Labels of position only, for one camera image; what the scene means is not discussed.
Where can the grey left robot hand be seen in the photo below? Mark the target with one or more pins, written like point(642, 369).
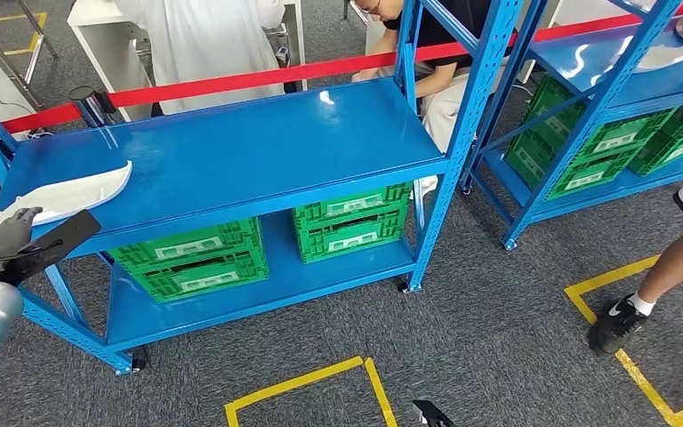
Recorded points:
point(53, 244)

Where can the white curved car part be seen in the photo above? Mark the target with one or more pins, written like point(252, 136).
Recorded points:
point(665, 57)
point(64, 197)

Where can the blue steel shelf rack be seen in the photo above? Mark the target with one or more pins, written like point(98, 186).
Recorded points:
point(229, 141)
point(615, 76)

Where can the black robot body part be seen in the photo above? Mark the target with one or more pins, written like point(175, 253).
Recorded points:
point(430, 415)

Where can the red barrier tape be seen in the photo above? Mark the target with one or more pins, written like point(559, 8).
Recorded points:
point(229, 82)

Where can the white draped cover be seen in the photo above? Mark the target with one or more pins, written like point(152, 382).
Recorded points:
point(212, 53)

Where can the person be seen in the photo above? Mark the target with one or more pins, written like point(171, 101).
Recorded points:
point(677, 261)
point(441, 29)

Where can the black-topped barrier post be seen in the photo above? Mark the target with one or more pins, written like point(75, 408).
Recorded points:
point(85, 97)

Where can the steel table frame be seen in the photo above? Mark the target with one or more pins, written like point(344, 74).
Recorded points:
point(39, 29)

